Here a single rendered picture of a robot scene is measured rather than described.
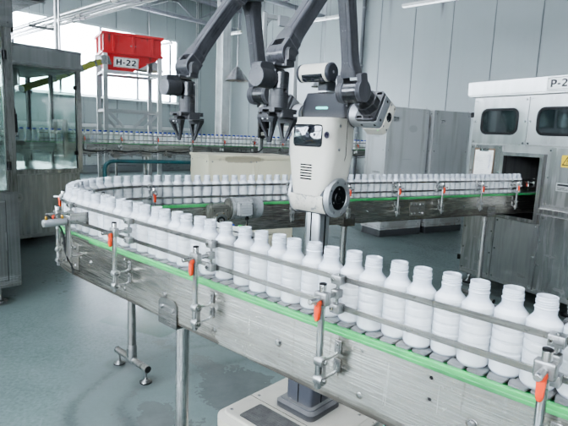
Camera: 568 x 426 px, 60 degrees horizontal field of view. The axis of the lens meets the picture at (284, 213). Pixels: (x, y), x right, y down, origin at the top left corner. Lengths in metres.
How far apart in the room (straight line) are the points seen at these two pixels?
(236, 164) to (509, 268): 2.95
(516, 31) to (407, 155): 6.99
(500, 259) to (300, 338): 4.00
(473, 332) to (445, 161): 7.17
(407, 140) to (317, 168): 5.67
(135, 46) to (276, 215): 5.33
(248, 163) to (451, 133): 3.72
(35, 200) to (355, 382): 5.66
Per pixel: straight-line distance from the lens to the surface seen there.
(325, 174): 1.92
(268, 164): 5.70
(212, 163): 5.42
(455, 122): 8.23
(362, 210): 3.59
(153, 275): 1.70
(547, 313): 0.98
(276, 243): 1.29
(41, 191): 6.53
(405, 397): 1.12
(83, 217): 2.12
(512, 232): 5.01
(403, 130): 7.48
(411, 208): 3.90
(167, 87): 1.77
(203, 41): 1.88
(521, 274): 5.01
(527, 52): 13.76
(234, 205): 2.93
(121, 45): 8.06
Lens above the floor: 1.42
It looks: 9 degrees down
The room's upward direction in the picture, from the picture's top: 2 degrees clockwise
